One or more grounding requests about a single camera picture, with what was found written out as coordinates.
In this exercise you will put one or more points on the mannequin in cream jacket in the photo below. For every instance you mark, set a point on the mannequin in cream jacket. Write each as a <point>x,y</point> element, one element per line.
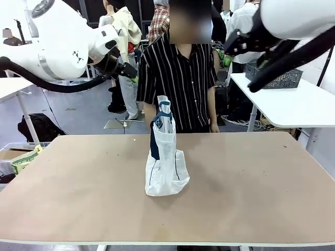
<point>129,28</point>

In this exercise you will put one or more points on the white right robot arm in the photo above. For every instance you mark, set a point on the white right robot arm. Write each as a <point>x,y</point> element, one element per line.
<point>295,18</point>

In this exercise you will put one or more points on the grey plastic shopping basket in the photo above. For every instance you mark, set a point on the grey plastic shopping basket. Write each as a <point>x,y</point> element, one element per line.
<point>286,78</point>

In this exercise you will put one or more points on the green printed cardboard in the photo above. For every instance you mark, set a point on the green printed cardboard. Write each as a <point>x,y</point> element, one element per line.
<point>24,159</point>

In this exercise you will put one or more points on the person in striped black shirt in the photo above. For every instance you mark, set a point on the person in striped black shirt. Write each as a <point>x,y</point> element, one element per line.
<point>178,86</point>

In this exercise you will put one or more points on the thin black stand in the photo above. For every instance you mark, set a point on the thin black stand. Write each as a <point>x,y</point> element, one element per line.
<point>324,68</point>

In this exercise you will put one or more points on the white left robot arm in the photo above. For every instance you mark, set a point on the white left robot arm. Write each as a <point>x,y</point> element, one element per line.
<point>60,39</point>

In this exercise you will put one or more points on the white table with curved edge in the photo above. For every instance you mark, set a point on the white table with curved edge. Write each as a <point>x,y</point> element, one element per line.
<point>285,107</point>

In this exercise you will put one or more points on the clear plastic storage bin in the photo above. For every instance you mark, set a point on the clear plastic storage bin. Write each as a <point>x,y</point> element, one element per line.
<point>6,154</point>

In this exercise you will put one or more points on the person's left forearm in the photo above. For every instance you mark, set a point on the person's left forearm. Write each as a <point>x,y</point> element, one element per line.
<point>212,107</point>

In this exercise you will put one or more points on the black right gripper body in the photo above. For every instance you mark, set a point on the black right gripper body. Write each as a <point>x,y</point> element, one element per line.
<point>243,43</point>

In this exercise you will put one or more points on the white side table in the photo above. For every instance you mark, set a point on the white side table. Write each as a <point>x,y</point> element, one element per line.
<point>13,87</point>

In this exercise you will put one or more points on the black backpack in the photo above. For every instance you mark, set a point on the black backpack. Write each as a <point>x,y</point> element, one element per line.
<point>39,126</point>

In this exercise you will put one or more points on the person in plaid shirt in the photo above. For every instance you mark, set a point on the person in plaid shirt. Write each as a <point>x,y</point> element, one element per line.
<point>158,23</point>

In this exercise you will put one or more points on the black tripod stand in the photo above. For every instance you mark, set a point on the black tripod stand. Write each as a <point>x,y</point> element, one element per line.
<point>20,31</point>

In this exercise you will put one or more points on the person in dark clothes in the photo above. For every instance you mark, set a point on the person in dark clothes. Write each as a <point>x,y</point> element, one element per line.
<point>218,21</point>

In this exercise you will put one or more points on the seated person in black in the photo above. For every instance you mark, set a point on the seated person in black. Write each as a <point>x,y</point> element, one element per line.
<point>11,40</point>

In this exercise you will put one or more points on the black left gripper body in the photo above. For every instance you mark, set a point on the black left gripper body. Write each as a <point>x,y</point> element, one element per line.
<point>117,68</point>

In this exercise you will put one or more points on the metal floor base plate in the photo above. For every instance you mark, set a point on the metal floor base plate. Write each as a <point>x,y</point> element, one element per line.
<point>112,124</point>

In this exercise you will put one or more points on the person in white shirt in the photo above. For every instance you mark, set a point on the person in white shirt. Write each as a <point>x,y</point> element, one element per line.
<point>243,18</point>

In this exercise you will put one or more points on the person's left hand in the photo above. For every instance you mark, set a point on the person's left hand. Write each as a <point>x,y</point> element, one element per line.
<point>214,128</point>

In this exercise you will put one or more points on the white woven shopping bag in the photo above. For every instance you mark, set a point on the white woven shopping bag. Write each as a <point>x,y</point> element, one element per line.
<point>162,170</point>

